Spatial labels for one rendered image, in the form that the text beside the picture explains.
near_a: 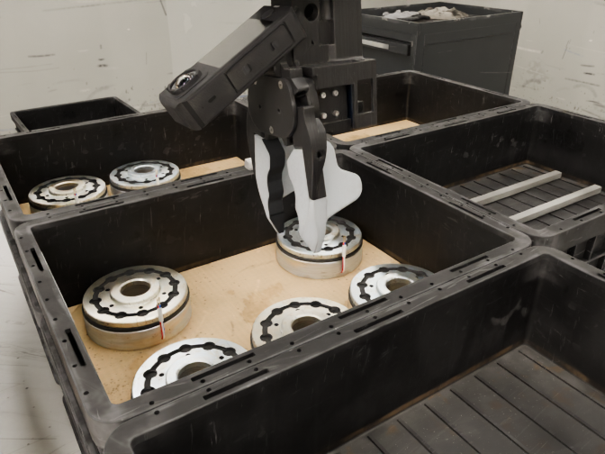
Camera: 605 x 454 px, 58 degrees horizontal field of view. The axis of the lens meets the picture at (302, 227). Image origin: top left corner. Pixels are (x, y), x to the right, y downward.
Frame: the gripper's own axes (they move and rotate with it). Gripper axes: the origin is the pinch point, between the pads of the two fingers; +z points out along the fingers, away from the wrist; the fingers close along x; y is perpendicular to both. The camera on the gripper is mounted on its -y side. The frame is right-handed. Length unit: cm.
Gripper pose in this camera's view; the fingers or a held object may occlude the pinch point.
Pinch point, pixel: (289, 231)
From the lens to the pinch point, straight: 48.0
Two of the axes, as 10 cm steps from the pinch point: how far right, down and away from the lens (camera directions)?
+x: -5.5, -2.9, 7.9
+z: 0.7, 9.2, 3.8
